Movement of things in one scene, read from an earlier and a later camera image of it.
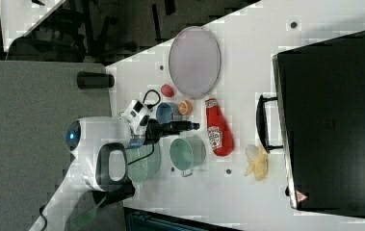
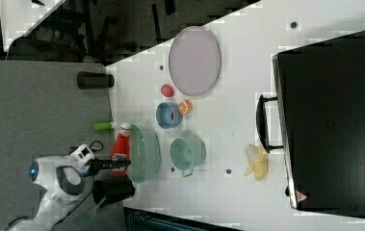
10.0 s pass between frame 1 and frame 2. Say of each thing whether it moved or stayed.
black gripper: moved
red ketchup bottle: moved
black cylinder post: stayed
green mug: stayed
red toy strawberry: stayed
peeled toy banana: stayed
